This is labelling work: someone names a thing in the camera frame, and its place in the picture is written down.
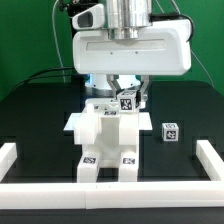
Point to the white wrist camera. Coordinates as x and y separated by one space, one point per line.
98 13

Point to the white chair back frame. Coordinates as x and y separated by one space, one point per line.
88 126

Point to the white tagged cube nut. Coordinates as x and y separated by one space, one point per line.
127 100
170 132

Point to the white left fence wall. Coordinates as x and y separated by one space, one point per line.
8 155

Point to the white right fence wall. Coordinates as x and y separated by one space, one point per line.
210 160

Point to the white front fence wall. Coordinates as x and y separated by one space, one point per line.
112 195

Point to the black camera stand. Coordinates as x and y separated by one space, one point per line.
74 7

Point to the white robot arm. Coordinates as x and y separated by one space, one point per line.
124 37

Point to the white fence wall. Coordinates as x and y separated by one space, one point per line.
112 195
8 155
210 160

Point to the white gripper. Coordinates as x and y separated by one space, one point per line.
160 49

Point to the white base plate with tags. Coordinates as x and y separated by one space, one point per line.
144 121

